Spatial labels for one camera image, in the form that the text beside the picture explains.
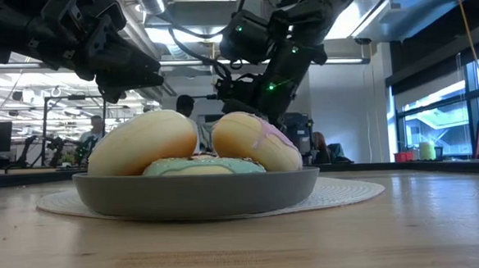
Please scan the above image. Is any pale green cup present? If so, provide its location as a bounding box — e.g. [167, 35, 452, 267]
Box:
[418, 140, 437, 161]

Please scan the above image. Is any black equipment box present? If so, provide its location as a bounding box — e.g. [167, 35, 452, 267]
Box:
[283, 111, 316, 156]

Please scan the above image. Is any silver ceiling duct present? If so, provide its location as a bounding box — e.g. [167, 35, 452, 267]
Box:
[135, 0, 168, 16]

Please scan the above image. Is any red container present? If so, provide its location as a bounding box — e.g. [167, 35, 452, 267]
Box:
[393, 151, 414, 164]

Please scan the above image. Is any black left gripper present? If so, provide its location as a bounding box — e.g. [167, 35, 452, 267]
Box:
[25, 0, 167, 110]

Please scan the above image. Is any person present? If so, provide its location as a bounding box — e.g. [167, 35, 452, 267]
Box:
[174, 93, 197, 118]
[78, 114, 106, 143]
[311, 130, 332, 166]

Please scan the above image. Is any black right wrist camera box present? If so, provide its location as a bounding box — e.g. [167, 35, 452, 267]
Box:
[217, 7, 277, 66]

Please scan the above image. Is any dark grey round plate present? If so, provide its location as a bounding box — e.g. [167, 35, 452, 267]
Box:
[71, 160, 322, 227]

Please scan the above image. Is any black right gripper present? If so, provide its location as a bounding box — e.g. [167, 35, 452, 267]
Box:
[212, 39, 332, 126]

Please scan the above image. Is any large white iced donut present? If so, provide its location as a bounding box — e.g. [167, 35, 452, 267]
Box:
[84, 107, 201, 179]

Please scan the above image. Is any large green iced donut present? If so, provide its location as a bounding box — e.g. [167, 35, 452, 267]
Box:
[140, 152, 267, 180]

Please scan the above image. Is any round white woven placemat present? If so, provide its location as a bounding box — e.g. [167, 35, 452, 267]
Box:
[34, 171, 387, 231]

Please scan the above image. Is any large pink iced donut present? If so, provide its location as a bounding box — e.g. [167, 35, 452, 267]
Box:
[210, 108, 303, 176]

